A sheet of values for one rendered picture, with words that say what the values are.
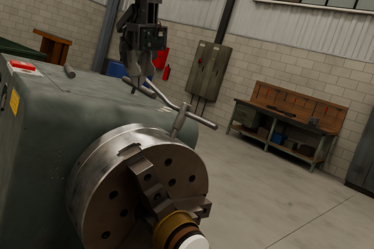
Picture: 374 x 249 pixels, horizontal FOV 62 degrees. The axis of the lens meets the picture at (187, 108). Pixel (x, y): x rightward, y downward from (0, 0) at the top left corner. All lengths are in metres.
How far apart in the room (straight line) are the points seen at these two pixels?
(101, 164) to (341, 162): 6.83
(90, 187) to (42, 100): 0.22
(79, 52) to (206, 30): 5.01
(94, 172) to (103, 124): 0.15
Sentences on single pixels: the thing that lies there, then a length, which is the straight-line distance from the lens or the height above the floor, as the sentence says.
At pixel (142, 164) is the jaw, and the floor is 1.19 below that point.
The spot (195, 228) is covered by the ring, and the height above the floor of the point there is 1.12.
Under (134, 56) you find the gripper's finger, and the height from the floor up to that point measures 1.39.
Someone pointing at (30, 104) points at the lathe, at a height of 1.23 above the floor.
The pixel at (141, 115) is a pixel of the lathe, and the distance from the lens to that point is 0.82.
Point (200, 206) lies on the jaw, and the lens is 0.76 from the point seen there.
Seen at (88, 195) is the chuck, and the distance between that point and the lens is 0.65.
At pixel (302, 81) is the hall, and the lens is 7.62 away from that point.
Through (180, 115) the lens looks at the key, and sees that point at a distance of 0.71.
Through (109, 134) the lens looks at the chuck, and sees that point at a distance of 0.72.
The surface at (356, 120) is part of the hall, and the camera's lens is 7.24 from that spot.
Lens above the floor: 1.41
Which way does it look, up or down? 9 degrees down
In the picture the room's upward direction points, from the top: 17 degrees clockwise
